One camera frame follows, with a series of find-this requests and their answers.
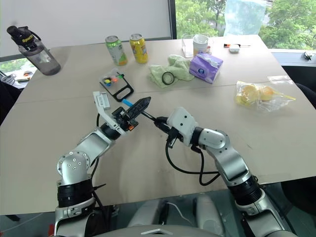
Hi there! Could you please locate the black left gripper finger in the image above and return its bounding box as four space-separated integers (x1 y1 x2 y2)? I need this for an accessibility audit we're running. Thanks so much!
122 96 152 119

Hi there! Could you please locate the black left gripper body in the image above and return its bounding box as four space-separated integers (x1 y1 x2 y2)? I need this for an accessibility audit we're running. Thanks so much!
111 106 139 131

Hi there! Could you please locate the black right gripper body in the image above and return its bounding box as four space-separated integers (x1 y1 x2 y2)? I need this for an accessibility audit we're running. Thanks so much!
165 125 185 148

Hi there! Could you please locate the black pen with blue cap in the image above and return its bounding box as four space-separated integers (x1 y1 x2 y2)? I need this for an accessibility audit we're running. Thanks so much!
122 98 158 122

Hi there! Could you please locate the clear bag of coloured clips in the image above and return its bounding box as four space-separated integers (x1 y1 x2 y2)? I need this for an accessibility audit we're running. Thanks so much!
100 68 125 87

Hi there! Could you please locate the light green cloth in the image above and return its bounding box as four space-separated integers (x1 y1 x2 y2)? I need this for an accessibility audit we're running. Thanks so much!
147 54 196 89

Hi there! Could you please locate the yellow drink can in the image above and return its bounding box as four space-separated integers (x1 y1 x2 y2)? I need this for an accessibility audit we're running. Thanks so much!
129 33 149 64

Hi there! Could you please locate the green drink can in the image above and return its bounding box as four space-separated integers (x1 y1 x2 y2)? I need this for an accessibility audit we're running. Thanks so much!
105 35 128 66

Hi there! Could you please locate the purple tissue pack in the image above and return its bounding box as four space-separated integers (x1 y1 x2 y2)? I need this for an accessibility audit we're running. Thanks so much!
189 51 224 85

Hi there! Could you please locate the clear plastic box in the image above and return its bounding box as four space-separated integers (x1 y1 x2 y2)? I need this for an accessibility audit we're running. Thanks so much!
181 33 212 58

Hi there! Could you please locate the grey rounded robot body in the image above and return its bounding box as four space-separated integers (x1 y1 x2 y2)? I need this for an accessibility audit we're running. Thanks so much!
93 194 225 237

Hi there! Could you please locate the white paper cup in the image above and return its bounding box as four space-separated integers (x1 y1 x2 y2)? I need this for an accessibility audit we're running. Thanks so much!
193 34 209 57

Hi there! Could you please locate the clear bag of bread rolls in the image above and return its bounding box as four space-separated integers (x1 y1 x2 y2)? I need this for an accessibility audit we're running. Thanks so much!
234 80 296 114

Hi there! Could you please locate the grey sports water bottle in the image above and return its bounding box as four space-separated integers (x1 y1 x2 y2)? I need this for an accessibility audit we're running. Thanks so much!
6 25 61 76

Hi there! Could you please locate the empty clear zip bag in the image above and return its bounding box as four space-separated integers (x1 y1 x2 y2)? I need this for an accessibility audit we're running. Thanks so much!
268 75 294 86

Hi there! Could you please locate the translucent blue plastic bag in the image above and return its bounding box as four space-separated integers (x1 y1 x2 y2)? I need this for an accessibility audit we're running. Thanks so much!
223 0 268 37

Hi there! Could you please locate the black office chair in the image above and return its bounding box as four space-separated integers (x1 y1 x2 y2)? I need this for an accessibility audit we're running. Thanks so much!
281 64 316 111

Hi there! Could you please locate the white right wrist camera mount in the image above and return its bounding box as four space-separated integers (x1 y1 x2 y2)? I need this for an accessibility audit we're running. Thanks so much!
166 107 199 147

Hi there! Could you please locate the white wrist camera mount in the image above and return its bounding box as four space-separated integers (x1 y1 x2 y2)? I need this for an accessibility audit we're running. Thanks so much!
92 90 126 136
166 107 199 147

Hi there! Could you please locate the black flat handled tray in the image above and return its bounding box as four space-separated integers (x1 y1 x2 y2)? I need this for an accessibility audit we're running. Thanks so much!
99 72 135 102

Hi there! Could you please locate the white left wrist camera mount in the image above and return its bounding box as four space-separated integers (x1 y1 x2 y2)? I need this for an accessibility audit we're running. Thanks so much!
92 90 126 136

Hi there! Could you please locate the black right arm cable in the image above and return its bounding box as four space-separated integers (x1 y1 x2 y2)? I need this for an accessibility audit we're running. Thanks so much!
164 137 221 186

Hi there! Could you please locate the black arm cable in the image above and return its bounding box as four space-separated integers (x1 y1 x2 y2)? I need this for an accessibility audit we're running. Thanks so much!
164 137 221 186
89 113 111 224

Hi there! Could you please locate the black tape ring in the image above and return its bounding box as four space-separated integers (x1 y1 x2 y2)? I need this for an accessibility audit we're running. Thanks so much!
161 71 175 85

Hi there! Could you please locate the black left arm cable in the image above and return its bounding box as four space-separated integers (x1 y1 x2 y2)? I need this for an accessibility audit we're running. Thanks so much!
89 113 111 224

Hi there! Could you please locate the thin white cable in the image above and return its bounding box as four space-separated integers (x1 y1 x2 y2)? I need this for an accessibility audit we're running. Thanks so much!
166 202 196 226

